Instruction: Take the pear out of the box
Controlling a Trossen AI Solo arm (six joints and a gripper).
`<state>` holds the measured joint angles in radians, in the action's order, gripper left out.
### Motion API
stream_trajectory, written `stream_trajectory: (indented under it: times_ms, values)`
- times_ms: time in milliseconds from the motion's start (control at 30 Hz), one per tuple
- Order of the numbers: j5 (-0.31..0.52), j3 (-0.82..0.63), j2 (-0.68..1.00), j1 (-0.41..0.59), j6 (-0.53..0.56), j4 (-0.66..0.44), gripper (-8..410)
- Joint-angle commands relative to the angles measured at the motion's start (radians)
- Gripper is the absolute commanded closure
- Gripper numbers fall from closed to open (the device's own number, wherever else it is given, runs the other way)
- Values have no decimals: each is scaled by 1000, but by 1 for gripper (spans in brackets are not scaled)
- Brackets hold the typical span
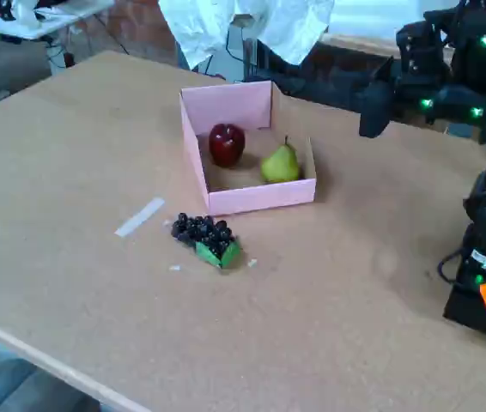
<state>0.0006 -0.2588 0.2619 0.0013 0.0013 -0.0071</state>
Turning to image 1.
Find green toy pear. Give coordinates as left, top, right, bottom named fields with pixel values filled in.
left=260, top=135, right=301, bottom=185

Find pink cardboard box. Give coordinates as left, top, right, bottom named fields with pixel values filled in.
left=179, top=80, right=318, bottom=217

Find wooden background bench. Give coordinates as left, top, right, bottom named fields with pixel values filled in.
left=319, top=33, right=399, bottom=60

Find red toy apple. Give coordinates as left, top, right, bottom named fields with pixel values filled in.
left=208, top=123, right=246, bottom=169

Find crumpled white sheet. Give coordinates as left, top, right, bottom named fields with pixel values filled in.
left=157, top=0, right=336, bottom=70

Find black toy grapes with leaves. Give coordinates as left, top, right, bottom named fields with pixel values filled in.
left=170, top=211, right=243, bottom=270

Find long white tape strip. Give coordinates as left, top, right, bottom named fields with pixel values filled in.
left=113, top=197, right=167, bottom=239

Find white background table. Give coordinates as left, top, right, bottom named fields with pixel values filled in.
left=0, top=0, right=116, bottom=42

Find white crumpled bag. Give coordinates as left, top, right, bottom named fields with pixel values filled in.
left=10, top=0, right=40, bottom=30

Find black base cable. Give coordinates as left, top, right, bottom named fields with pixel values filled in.
left=436, top=251, right=468, bottom=285

